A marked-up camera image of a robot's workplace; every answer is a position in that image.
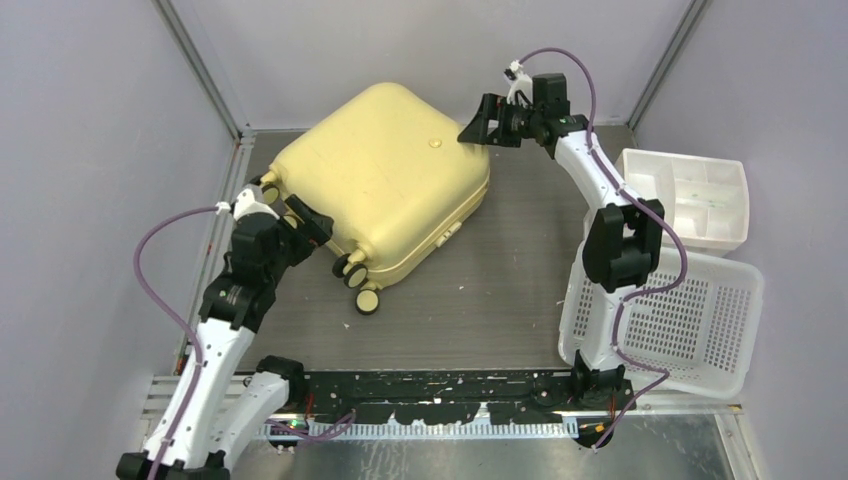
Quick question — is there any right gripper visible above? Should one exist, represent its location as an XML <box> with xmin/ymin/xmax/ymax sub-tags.
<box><xmin>456</xmin><ymin>95</ymin><xmax>540</xmax><ymax>150</ymax></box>

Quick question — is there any yellow hard-shell suitcase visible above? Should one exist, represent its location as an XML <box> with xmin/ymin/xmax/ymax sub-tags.
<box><xmin>259</xmin><ymin>82</ymin><xmax>491</xmax><ymax>315</ymax></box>

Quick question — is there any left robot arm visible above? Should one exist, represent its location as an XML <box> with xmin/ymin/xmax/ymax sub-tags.
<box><xmin>116</xmin><ymin>187</ymin><xmax>334</xmax><ymax>479</ymax></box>

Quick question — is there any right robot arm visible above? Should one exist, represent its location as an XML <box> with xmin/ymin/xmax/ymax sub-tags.
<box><xmin>458</xmin><ymin>70</ymin><xmax>664</xmax><ymax>410</ymax></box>

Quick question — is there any white divided organizer tray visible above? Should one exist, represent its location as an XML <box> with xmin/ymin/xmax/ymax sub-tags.
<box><xmin>615</xmin><ymin>148</ymin><xmax>750</xmax><ymax>257</ymax></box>

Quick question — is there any white perforated plastic basket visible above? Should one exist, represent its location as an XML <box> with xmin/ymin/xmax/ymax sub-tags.
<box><xmin>558</xmin><ymin>247</ymin><xmax>765</xmax><ymax>399</ymax></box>

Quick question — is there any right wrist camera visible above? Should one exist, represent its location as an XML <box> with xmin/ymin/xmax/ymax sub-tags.
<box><xmin>504</xmin><ymin>60</ymin><xmax>533</xmax><ymax>106</ymax></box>

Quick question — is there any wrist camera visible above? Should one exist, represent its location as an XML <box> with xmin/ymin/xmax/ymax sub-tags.
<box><xmin>504</xmin><ymin>60</ymin><xmax>533</xmax><ymax>106</ymax></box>
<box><xmin>213</xmin><ymin>184</ymin><xmax>280</xmax><ymax>221</ymax></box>

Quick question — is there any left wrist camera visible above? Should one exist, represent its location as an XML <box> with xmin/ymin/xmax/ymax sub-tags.
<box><xmin>213</xmin><ymin>184</ymin><xmax>280</xmax><ymax>221</ymax></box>

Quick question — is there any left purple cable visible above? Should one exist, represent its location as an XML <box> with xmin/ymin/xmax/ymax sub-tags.
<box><xmin>133</xmin><ymin>205</ymin><xmax>358</xmax><ymax>480</ymax></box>

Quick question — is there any slotted metal cable duct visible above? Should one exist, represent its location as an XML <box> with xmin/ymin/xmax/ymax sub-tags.
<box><xmin>258</xmin><ymin>418</ymin><xmax>581</xmax><ymax>441</ymax></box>

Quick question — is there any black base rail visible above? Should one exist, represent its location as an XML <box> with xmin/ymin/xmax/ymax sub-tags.
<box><xmin>277</xmin><ymin>369</ymin><xmax>634</xmax><ymax>426</ymax></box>

